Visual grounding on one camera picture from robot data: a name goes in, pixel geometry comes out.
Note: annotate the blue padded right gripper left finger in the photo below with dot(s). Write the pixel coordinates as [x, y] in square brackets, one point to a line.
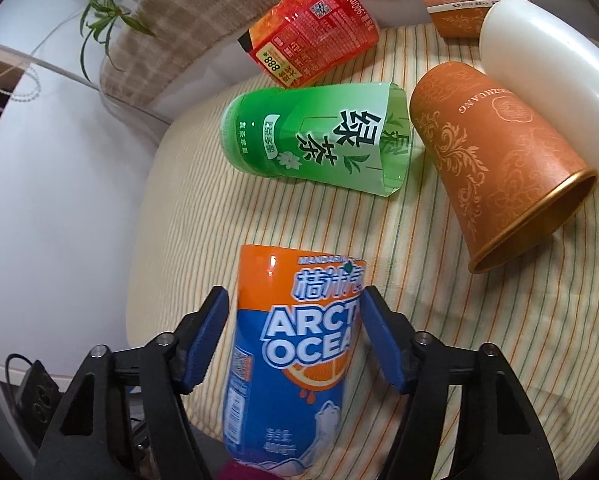
[90, 435]

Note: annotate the blue orange Arctic Ocean cup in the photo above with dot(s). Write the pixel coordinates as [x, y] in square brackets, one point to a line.
[297, 318]

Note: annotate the orange patterned paper cup front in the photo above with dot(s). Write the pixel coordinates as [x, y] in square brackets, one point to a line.
[511, 178]

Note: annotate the green tea label cup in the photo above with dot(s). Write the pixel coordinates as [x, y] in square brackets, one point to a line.
[354, 136]

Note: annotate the white plastic cup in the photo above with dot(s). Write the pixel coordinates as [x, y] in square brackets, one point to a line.
[550, 66]

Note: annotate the red label plastic cup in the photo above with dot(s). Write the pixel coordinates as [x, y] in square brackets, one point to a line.
[298, 41]

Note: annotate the black power adapter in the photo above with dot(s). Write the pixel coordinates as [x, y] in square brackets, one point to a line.
[35, 400]

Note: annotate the striped yellow mattress sheet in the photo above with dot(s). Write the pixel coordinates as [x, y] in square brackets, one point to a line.
[542, 309]

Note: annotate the spider plant in grey pot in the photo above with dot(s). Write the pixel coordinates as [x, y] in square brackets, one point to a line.
[97, 22]

